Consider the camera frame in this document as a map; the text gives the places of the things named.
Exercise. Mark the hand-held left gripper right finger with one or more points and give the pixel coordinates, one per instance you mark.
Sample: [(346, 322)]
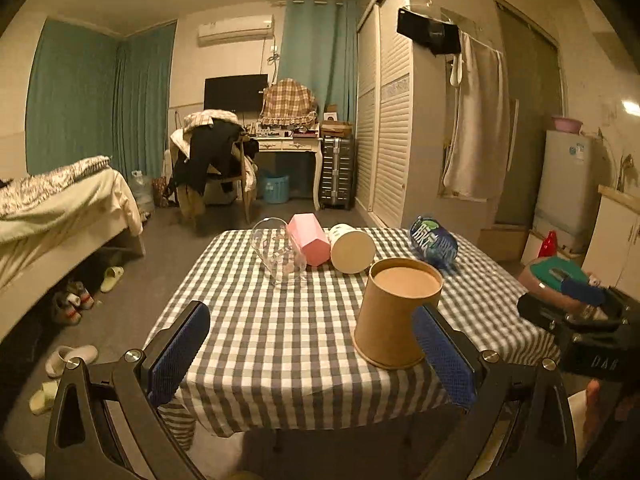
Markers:
[(445, 360)]

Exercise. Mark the white hanging towel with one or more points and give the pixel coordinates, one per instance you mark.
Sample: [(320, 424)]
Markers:
[(475, 120)]

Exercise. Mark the black television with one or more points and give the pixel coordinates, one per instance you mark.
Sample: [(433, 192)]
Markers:
[(235, 91)]

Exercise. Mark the white dressing desk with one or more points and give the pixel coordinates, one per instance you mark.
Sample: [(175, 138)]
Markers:
[(290, 147)]

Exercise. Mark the black hanging bag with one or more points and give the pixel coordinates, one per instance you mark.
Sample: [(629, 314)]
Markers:
[(430, 30)]

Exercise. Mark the bed with beige sheet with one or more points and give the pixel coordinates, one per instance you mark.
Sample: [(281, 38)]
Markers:
[(60, 230)]

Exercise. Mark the green topped pink stool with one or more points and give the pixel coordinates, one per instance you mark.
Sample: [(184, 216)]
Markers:
[(542, 272)]

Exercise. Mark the patterned blanket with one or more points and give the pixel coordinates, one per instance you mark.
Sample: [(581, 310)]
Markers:
[(45, 180)]

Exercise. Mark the cardboard boxes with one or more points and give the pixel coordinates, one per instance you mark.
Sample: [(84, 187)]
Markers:
[(336, 125)]

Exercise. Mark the dark ribbed suitcase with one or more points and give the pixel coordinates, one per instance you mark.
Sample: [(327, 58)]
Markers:
[(336, 170)]

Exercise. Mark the black clothes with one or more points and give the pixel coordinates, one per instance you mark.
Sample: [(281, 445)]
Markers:
[(210, 155)]

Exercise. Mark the pink cup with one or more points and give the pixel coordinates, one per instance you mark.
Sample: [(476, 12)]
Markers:
[(310, 240)]

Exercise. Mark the red bottle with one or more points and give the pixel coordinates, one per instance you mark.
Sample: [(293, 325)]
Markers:
[(549, 246)]

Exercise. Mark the plaid frilled cloth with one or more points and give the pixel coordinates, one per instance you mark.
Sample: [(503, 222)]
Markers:
[(290, 100)]

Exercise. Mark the wooden chair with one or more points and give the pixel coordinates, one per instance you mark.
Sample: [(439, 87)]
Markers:
[(245, 180)]

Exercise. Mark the clear water jug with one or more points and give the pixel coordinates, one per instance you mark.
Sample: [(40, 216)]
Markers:
[(142, 191)]

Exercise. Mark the pink plastic basin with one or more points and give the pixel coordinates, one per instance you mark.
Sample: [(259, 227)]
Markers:
[(567, 124)]

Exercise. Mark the grey checked tablecloth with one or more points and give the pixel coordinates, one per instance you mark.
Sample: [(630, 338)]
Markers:
[(280, 345)]

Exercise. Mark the white louvred wardrobe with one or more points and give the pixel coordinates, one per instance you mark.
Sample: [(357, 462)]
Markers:
[(387, 135)]

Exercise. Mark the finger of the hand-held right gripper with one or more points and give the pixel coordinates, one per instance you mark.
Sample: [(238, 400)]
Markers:
[(542, 310), (582, 291)]

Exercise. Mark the small white fridge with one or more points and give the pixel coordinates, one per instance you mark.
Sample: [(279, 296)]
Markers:
[(565, 185)]

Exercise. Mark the frosted sliding door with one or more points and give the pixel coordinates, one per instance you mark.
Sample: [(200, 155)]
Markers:
[(530, 110)]

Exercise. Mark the white air conditioner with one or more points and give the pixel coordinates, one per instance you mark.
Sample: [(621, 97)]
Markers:
[(235, 30)]

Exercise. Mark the white slipper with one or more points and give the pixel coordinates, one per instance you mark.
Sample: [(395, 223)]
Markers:
[(44, 397), (72, 357)]

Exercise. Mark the narrow teal curtain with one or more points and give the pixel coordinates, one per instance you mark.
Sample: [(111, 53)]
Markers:
[(320, 45)]

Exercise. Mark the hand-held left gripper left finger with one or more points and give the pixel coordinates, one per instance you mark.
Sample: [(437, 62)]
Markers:
[(181, 347)]

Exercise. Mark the pale green slipper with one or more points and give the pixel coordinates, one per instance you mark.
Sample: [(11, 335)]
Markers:
[(112, 279)]

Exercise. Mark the blue plastic basket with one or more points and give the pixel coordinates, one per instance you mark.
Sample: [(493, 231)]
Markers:
[(275, 190)]

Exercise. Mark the metal faucet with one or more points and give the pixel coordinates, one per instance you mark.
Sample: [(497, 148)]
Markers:
[(625, 170)]

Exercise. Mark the wide teal curtain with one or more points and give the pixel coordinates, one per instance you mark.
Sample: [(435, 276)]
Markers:
[(95, 105)]

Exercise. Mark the white sink cabinet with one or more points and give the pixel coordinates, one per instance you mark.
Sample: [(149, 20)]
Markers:
[(617, 240)]

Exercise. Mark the white paper cup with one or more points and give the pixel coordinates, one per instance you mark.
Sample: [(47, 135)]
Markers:
[(352, 255)]

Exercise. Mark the clear glass cup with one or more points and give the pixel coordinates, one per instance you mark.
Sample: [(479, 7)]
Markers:
[(272, 256)]

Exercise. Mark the brown paper cup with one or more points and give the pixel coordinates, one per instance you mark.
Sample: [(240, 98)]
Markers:
[(390, 325)]

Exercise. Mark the white sneaker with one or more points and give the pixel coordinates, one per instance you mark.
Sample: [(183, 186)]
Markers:
[(67, 311), (84, 296)]

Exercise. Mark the blue label plastic bottle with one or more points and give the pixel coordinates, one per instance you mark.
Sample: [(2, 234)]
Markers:
[(431, 240)]

